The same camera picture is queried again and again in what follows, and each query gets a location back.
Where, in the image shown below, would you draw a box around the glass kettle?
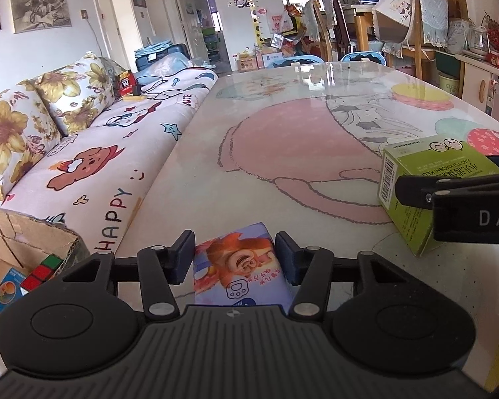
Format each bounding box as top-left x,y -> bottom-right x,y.
468,26 -> 491,56

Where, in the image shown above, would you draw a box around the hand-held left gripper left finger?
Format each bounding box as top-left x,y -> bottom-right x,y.
54,230 -> 196,322

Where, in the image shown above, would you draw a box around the wooden chair with lace cover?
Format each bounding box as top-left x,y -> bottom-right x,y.
371,0 -> 443,79

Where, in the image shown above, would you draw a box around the black cable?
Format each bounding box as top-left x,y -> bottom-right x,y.
137,75 -> 184,100

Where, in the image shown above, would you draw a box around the sofa with cartoon cover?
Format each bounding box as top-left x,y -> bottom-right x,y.
0,52 -> 219,254

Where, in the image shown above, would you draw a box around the white plastic bag red print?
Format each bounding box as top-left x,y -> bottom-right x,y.
267,13 -> 294,34

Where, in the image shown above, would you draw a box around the folded blue cloth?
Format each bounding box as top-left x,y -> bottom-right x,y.
134,41 -> 175,57

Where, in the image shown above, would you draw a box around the green plastic drawers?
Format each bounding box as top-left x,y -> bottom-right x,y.
202,27 -> 220,63

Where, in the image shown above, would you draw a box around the unframed pencil sketch poster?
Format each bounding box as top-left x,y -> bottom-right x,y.
9,0 -> 73,34

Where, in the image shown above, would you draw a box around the blue box with round picture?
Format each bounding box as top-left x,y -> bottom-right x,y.
0,267 -> 29,314

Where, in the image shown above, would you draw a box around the blue and white carton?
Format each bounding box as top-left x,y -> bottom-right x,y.
261,46 -> 283,69

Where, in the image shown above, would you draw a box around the yellow green trash bin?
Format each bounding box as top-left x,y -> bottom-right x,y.
438,71 -> 462,98

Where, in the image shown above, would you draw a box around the wooden dining table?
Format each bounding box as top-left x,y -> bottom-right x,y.
349,3 -> 385,53

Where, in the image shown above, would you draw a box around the chair draped with clothes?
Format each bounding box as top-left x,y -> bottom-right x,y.
310,0 -> 358,61

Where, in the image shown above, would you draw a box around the colourful puzzle cube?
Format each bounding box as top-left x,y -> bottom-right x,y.
20,255 -> 64,296

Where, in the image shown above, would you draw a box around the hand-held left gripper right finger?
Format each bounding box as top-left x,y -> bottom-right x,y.
275,231 -> 418,322

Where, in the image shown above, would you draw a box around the giraffe height chart sticker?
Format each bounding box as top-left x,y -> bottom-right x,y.
233,0 -> 267,44

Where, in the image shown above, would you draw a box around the black suitcase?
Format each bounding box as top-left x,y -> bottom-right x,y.
135,44 -> 190,71

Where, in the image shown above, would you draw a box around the floral cushion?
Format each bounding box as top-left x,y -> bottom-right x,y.
0,87 -> 63,208
34,53 -> 115,136

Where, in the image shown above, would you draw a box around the cartoon printed table cover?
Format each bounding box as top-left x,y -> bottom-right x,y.
116,62 -> 499,383

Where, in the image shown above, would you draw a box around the brown cardboard box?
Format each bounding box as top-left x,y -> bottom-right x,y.
0,205 -> 90,329

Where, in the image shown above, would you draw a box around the clear plastic wrapped bundle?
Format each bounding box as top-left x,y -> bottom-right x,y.
137,52 -> 194,77

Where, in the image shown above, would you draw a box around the blue plastic stool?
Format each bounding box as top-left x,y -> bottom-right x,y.
341,51 -> 387,65
268,54 -> 323,69

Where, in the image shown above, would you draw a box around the red snack box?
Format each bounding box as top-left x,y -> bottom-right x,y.
117,71 -> 134,97

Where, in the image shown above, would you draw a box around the green cardboard box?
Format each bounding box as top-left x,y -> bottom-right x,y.
378,135 -> 499,256

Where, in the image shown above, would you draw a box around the white door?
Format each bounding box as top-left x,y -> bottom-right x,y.
175,0 -> 201,60

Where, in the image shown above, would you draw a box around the light blue cartoon box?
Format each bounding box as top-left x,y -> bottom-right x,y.
192,222 -> 295,308

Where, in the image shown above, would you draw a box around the cream cabinet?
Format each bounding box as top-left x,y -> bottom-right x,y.
455,52 -> 499,134

